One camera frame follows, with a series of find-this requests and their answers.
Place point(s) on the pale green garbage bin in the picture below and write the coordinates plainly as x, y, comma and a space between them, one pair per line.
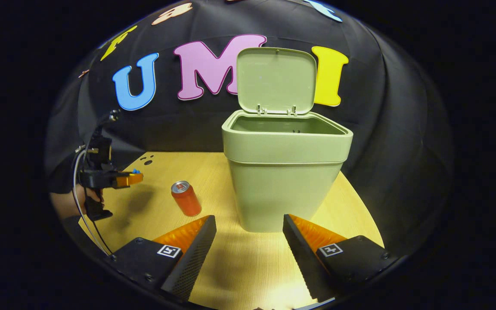
282, 185

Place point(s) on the red cloth clip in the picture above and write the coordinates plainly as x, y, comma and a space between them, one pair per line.
83, 73

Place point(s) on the wooden desktop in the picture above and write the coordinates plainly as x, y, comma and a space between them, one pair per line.
248, 267

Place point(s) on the black backdrop cloth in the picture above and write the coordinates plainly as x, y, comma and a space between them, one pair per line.
179, 125

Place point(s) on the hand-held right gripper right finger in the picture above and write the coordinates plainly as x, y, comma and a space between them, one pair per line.
304, 258

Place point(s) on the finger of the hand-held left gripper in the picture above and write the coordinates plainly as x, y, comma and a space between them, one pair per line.
128, 179

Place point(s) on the red pop can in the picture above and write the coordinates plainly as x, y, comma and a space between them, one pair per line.
186, 199

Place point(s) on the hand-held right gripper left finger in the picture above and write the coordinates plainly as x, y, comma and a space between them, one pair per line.
196, 258

